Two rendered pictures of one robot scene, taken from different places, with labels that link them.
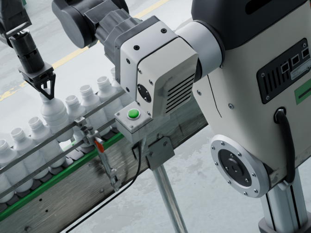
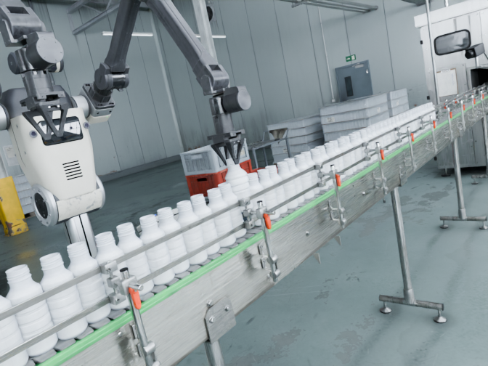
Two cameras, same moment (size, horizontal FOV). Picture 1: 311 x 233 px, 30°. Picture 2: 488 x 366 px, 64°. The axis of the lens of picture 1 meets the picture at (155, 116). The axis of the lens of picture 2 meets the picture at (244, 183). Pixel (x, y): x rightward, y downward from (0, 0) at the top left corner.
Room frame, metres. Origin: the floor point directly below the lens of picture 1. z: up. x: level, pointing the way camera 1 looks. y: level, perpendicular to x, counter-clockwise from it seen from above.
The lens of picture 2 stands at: (2.55, -0.16, 1.36)
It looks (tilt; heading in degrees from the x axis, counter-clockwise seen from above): 10 degrees down; 158
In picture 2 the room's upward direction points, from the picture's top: 12 degrees counter-clockwise
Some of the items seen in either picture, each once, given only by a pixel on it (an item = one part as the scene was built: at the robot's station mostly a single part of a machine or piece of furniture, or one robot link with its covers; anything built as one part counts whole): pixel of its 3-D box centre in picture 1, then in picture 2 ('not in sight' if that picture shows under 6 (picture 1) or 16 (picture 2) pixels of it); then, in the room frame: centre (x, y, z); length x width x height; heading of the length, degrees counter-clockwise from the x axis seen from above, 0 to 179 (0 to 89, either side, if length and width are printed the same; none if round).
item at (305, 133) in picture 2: not in sight; (302, 139); (-5.16, 4.64, 0.50); 1.23 x 1.05 x 1.00; 115
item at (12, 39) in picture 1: (21, 41); (221, 105); (1.45, 0.27, 1.39); 0.07 x 0.06 x 0.07; 26
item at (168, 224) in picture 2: not in sight; (171, 240); (1.58, 0.01, 1.08); 0.06 x 0.06 x 0.17
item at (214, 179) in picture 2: not in sight; (221, 177); (-1.14, 1.12, 0.78); 0.61 x 0.41 x 0.22; 123
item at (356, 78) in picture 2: not in sight; (356, 101); (-6.61, 7.56, 1.05); 1.00 x 0.10 x 2.10; 26
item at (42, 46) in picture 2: not in sight; (35, 41); (1.55, -0.17, 1.60); 0.12 x 0.09 x 0.12; 27
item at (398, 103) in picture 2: not in sight; (380, 118); (-4.66, 6.56, 0.59); 1.25 x 1.03 x 1.17; 117
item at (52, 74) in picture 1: (43, 83); (227, 149); (1.44, 0.26, 1.26); 0.07 x 0.07 x 0.09; 26
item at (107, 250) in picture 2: not in sight; (112, 269); (1.67, -0.14, 1.08); 0.06 x 0.06 x 0.17
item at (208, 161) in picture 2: not in sight; (216, 156); (-1.13, 1.11, 1.00); 0.61 x 0.41 x 0.22; 124
